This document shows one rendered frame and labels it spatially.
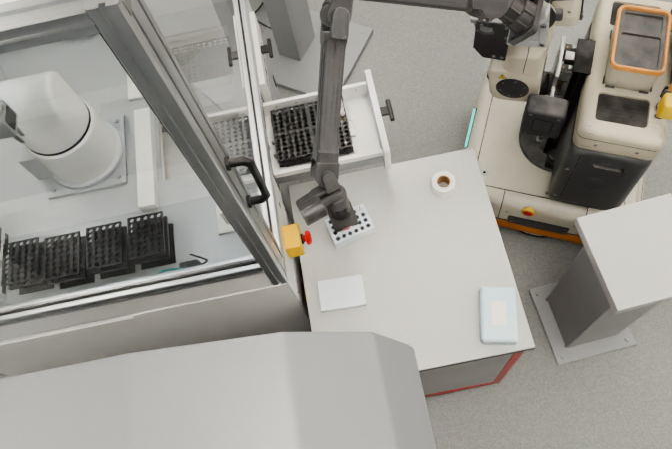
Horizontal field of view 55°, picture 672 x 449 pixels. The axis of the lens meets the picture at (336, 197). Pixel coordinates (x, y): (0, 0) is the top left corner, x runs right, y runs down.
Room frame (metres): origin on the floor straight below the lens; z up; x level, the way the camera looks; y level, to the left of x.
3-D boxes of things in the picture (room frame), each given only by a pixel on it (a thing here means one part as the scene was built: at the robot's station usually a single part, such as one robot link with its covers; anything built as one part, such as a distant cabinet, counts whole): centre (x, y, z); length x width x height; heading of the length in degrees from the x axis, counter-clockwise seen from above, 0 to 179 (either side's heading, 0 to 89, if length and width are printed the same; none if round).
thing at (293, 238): (0.68, 0.14, 0.88); 0.07 x 0.05 x 0.07; 177
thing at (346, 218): (0.70, 0.00, 0.97); 0.10 x 0.07 x 0.07; 7
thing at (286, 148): (1.00, 0.02, 0.87); 0.22 x 0.18 x 0.06; 87
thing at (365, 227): (0.72, -0.02, 0.78); 0.12 x 0.08 x 0.04; 99
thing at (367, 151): (1.00, 0.03, 0.86); 0.40 x 0.26 x 0.06; 87
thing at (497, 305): (0.36, -0.34, 0.78); 0.15 x 0.10 x 0.04; 163
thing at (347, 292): (0.53, 0.05, 0.77); 0.13 x 0.09 x 0.02; 84
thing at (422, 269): (0.58, -0.14, 0.38); 0.62 x 0.58 x 0.76; 177
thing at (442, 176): (0.77, -0.32, 0.78); 0.07 x 0.07 x 0.04
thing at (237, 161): (0.58, 0.15, 1.45); 0.05 x 0.03 x 0.19; 87
